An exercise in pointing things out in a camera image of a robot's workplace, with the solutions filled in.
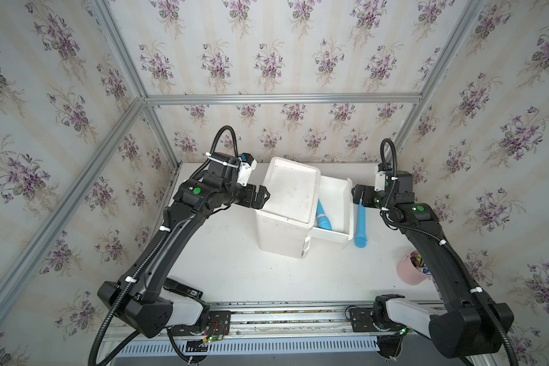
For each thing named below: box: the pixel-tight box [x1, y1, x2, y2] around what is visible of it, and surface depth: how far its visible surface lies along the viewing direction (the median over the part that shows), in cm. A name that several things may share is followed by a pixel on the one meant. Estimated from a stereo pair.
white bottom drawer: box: [301, 234, 312, 260], surface depth 84 cm
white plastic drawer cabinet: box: [256, 156, 322, 259], surface depth 80 cm
